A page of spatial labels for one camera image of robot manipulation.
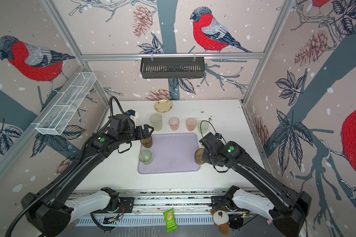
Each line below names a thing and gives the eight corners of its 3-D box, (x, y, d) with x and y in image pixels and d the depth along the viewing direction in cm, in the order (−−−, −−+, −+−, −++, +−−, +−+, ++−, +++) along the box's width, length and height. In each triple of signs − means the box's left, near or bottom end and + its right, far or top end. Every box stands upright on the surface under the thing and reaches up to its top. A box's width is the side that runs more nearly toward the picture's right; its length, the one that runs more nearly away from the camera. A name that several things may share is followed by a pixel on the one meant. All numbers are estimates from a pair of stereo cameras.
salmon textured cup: (186, 131, 104) (186, 126, 99) (186, 123, 109) (186, 118, 104) (196, 131, 104) (196, 126, 99) (195, 123, 109) (196, 118, 104)
